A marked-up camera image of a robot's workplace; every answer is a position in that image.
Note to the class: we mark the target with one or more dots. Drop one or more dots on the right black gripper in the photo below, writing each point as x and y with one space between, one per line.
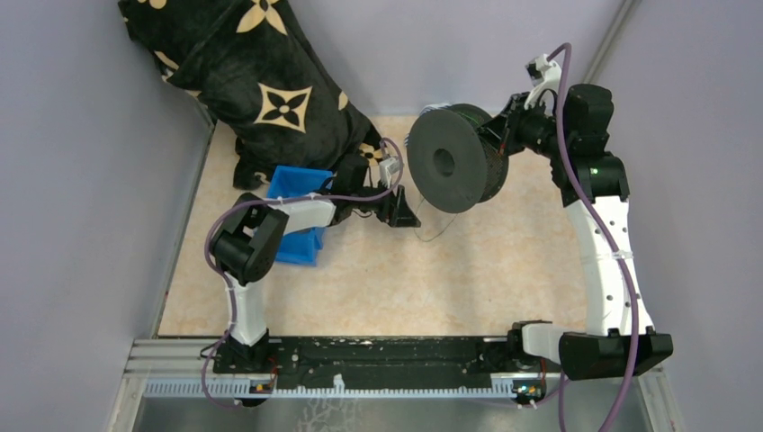
511 119

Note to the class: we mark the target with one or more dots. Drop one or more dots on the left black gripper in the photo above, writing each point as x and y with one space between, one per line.
396 209

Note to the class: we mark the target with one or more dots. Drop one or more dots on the black cable spool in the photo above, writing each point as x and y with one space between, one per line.
450 166

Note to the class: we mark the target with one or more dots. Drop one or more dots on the blue plastic bin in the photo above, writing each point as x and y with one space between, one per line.
299 248

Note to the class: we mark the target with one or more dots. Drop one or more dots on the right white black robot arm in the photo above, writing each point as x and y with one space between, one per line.
619 338

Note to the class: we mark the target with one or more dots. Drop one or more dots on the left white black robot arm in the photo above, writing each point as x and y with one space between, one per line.
243 244

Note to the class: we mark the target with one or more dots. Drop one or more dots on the blue white striped cloth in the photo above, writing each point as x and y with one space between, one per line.
425 110

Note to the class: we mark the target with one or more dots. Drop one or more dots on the black beige floral blanket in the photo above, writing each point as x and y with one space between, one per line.
251 66

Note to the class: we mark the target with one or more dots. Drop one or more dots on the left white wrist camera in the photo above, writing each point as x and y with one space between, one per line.
389 168

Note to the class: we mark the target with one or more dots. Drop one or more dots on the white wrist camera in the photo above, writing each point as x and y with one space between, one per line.
389 168
545 75

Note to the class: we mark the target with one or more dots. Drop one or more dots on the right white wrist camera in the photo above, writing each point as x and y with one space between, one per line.
545 75

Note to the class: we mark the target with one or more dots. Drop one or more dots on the aluminium frame rail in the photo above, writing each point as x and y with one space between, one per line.
174 357

